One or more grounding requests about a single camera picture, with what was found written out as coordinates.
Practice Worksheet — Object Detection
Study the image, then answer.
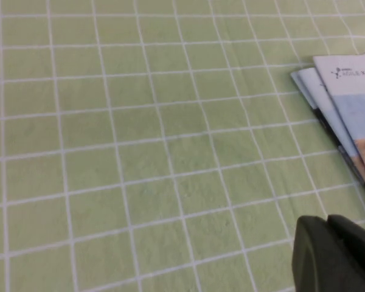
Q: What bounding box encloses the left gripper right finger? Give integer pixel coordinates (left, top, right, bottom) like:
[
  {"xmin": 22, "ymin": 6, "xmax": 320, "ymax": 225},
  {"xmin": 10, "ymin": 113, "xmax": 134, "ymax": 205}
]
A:
[{"xmin": 327, "ymin": 214, "xmax": 365, "ymax": 292}]

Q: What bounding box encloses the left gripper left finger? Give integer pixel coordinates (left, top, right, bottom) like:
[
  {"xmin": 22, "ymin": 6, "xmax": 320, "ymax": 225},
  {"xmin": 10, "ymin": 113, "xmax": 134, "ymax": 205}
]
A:
[{"xmin": 292, "ymin": 214, "xmax": 348, "ymax": 292}]

